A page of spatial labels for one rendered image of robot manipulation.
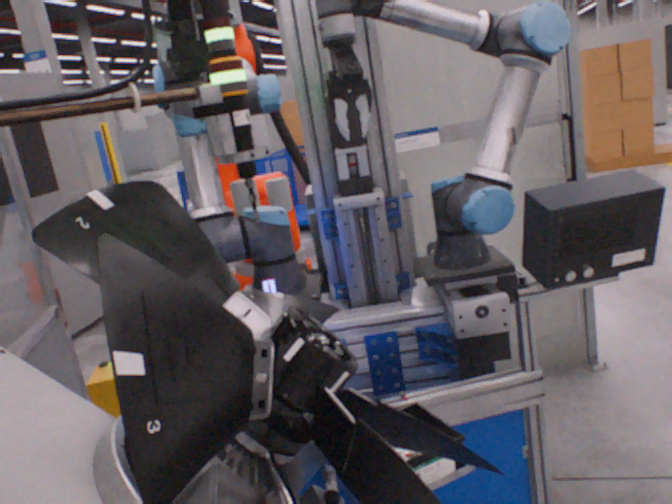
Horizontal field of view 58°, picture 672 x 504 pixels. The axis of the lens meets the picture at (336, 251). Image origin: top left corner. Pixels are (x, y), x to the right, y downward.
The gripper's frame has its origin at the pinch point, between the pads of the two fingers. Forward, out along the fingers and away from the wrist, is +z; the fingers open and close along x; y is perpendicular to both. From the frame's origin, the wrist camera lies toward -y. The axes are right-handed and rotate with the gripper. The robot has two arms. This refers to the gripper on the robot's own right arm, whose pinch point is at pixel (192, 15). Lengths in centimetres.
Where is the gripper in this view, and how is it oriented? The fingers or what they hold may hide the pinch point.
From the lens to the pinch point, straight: 98.9
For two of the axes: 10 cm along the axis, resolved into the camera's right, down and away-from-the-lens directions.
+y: 1.7, 9.6, 2.4
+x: -9.3, 2.3, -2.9
